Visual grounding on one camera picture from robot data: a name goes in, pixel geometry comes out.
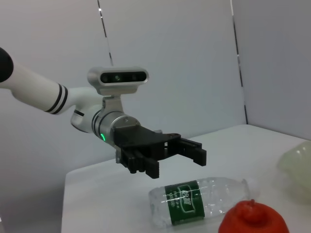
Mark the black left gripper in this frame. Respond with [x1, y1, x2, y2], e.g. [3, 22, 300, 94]
[110, 124, 207, 180]

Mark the clear green-label water bottle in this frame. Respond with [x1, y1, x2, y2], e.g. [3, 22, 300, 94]
[148, 177, 260, 228]

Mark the red tomato-like fruit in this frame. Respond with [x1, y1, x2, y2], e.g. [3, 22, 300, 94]
[218, 199, 290, 233]

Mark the translucent wavy fruit plate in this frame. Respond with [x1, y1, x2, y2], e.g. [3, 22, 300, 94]
[278, 140, 311, 206]

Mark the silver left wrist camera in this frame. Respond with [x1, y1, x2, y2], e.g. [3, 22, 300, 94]
[87, 67, 149, 114]

